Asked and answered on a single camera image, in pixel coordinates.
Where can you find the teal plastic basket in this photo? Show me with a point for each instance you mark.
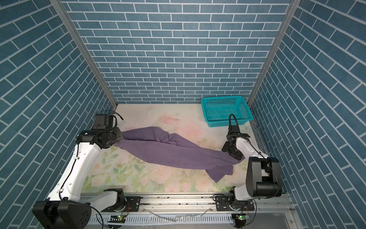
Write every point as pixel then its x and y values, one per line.
pixel 216 110

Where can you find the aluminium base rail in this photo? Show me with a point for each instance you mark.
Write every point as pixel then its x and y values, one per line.
pixel 199 202

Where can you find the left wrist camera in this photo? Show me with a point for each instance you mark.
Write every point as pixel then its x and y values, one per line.
pixel 104 122

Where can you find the right corner aluminium post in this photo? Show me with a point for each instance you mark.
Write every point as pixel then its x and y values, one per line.
pixel 271 54

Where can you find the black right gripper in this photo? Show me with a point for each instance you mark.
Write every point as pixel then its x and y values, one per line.
pixel 225 147

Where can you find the white slotted cable duct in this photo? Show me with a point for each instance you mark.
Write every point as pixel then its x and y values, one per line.
pixel 163 219

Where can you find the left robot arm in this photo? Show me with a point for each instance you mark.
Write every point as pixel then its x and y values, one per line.
pixel 62 208

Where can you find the purple trousers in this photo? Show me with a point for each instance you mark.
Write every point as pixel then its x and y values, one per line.
pixel 156 146

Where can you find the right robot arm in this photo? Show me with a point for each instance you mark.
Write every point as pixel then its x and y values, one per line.
pixel 263 174

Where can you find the corner aluminium post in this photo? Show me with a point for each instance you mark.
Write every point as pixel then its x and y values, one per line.
pixel 70 27
pixel 271 54

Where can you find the left corner aluminium post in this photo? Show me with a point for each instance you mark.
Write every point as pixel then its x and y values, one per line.
pixel 70 27

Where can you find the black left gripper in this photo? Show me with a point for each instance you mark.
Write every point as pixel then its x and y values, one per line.
pixel 119 136

